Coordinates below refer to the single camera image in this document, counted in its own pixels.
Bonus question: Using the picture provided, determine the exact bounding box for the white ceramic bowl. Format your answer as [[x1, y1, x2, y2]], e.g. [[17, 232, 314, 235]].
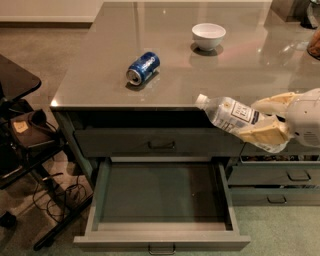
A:
[[192, 23, 226, 51]]

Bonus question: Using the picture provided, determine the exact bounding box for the grey middle right drawer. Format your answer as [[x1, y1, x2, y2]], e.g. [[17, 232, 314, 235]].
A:
[[228, 159, 320, 186]]

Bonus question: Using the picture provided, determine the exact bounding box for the brown object right edge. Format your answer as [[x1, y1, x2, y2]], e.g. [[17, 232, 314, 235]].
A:
[[307, 29, 320, 59]]

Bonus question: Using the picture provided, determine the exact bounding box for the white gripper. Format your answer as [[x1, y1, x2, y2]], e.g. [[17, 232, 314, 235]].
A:
[[238, 88, 320, 148]]

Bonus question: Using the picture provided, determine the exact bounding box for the black floor cable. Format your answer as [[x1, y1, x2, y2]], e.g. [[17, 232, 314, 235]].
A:
[[32, 173, 88, 224]]

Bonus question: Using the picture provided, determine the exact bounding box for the grey cabinet frame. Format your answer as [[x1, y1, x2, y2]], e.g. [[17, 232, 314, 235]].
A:
[[55, 108, 319, 187]]

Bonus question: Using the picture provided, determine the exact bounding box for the clear plastic bottle blue label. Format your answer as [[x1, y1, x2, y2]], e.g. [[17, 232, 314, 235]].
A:
[[195, 94, 289, 153]]

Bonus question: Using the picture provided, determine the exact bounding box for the grey bottom right drawer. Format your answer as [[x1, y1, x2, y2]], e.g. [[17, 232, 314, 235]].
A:
[[229, 188, 320, 206]]

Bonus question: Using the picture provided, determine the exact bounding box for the black bag with tag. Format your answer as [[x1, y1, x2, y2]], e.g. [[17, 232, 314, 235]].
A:
[[9, 109, 59, 149]]

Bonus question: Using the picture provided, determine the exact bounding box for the open grey middle drawer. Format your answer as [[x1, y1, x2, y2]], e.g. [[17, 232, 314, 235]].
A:
[[74, 160, 250, 255]]

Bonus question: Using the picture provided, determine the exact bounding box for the blue soda can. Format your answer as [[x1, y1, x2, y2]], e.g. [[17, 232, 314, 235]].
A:
[[126, 52, 160, 86]]

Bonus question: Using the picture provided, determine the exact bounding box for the grey top left drawer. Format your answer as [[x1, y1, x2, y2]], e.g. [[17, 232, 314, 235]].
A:
[[74, 128, 244, 157]]

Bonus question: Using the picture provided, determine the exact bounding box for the grey top right drawer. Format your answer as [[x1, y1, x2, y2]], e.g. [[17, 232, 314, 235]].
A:
[[242, 141, 320, 156]]

